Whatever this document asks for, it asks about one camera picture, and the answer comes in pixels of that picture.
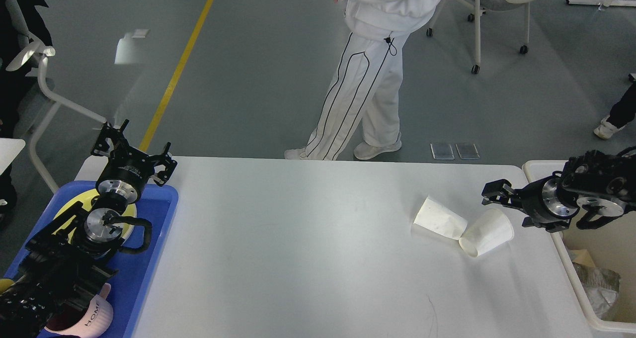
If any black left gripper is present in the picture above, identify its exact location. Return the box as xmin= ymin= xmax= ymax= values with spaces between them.
xmin=90 ymin=119 xmax=177 ymax=202

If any floor socket plate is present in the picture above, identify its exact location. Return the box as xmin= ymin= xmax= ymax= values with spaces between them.
xmin=430 ymin=143 xmax=455 ymax=161
xmin=455 ymin=143 xmax=480 ymax=161

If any pink mug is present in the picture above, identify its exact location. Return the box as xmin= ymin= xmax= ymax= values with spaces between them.
xmin=45 ymin=283 xmax=113 ymax=338

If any yellow plastic plate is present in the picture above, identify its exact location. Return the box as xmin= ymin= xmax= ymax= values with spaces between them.
xmin=54 ymin=189 xmax=137 ymax=241

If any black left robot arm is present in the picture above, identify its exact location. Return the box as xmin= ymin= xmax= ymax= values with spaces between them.
xmin=1 ymin=120 xmax=177 ymax=338

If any white chair at left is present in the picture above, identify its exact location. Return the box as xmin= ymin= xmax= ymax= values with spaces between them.
xmin=5 ymin=0 xmax=107 ymax=193

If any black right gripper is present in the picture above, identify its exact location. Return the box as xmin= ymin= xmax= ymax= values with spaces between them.
xmin=481 ymin=175 xmax=580 ymax=233

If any white side table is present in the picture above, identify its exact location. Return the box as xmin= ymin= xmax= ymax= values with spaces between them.
xmin=0 ymin=137 xmax=26 ymax=174

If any person in white trousers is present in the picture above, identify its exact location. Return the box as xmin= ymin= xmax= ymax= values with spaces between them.
xmin=284 ymin=0 xmax=442 ymax=161

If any white plastic bin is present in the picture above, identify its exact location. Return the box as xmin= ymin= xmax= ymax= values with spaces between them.
xmin=522 ymin=160 xmax=636 ymax=334

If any black jacket on chair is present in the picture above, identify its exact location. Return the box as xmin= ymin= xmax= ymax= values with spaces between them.
xmin=0 ymin=0 xmax=53 ymax=137

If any foil wrapper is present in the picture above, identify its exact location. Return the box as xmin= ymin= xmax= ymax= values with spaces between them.
xmin=573 ymin=263 xmax=622 ymax=321

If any white paper cup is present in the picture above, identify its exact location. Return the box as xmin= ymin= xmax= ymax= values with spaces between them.
xmin=414 ymin=195 xmax=468 ymax=240
xmin=459 ymin=209 xmax=515 ymax=258

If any person in dark trousers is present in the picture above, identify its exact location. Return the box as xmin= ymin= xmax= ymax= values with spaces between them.
xmin=593 ymin=74 xmax=636 ymax=140

